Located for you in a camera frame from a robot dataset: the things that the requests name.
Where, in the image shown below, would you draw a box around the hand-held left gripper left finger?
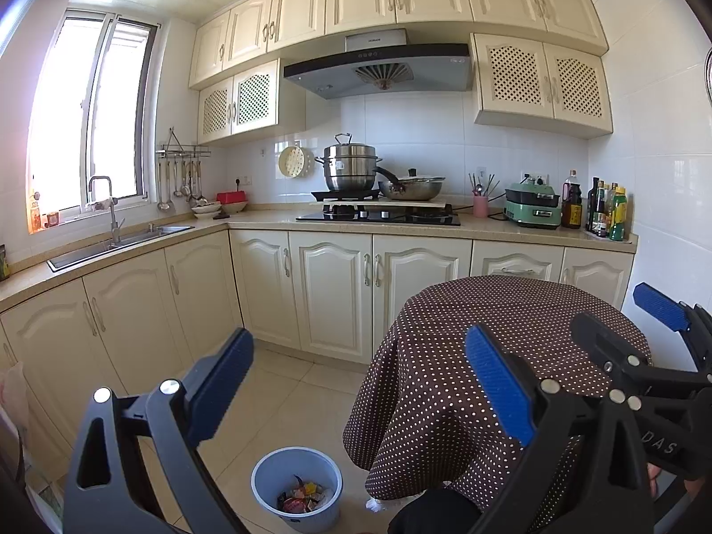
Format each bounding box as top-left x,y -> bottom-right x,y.
63,327 -> 255,534

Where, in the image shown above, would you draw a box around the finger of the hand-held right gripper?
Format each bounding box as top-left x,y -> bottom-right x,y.
633,282 -> 712,348
571,312 -> 653,371

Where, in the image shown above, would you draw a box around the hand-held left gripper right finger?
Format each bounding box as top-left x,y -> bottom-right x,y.
464,324 -> 656,534

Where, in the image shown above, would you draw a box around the blue trash bin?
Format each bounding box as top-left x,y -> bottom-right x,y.
251,448 -> 344,533

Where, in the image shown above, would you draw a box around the brown polka dot tablecloth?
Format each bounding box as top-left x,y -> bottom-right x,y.
343,275 -> 653,534

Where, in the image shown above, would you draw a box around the green yellow oil bottle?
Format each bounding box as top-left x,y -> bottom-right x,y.
609,186 -> 629,242

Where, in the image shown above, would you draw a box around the dark soy sauce jug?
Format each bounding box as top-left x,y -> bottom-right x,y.
561,170 -> 584,229

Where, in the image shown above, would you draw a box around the person's black trouser leg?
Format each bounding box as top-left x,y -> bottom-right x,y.
388,488 -> 482,534

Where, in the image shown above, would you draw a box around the green electric cooker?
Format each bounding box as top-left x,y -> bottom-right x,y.
503,178 -> 562,230

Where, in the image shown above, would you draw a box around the cream lower cabinets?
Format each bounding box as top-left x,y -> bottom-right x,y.
0,229 -> 636,457

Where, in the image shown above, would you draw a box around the steel sink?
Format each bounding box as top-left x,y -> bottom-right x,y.
46,224 -> 195,272

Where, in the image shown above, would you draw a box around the steel faucet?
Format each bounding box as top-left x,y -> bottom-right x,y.
88,176 -> 124,246

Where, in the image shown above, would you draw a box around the black gas stove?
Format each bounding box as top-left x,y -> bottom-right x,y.
295,206 -> 462,228

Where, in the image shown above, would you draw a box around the row of hanging utensils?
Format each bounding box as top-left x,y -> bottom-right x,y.
156,157 -> 210,213

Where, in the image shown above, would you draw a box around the steel wok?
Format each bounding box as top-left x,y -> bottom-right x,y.
374,167 -> 446,202

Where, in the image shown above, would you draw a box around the round cream steamer plate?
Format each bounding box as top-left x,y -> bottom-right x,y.
278,143 -> 313,179

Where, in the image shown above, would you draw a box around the steel steamer pot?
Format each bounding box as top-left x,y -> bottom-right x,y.
314,133 -> 384,194

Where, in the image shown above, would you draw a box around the large lattice door cabinet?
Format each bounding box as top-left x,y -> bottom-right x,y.
472,33 -> 614,139

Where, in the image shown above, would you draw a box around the small lattice door cabinet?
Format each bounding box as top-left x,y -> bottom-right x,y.
197,58 -> 282,146

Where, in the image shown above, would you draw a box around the sliding window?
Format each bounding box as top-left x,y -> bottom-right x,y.
28,8 -> 160,224

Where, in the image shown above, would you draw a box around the grey range hood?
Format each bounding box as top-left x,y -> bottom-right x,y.
283,29 -> 473,101

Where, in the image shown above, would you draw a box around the wall utensil rack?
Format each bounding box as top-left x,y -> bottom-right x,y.
156,128 -> 212,158

